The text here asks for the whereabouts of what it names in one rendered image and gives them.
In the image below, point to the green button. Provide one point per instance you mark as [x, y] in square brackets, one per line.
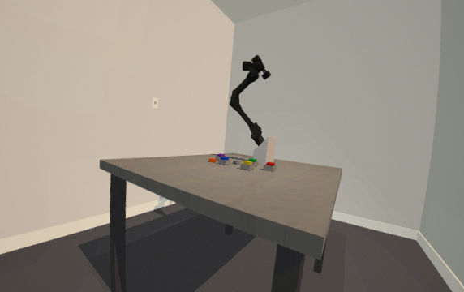
[254, 162]

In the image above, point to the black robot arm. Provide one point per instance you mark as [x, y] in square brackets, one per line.
[252, 76]

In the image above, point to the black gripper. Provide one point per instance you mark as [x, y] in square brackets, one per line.
[266, 73]

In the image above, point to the yellow button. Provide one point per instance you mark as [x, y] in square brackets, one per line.
[247, 165]

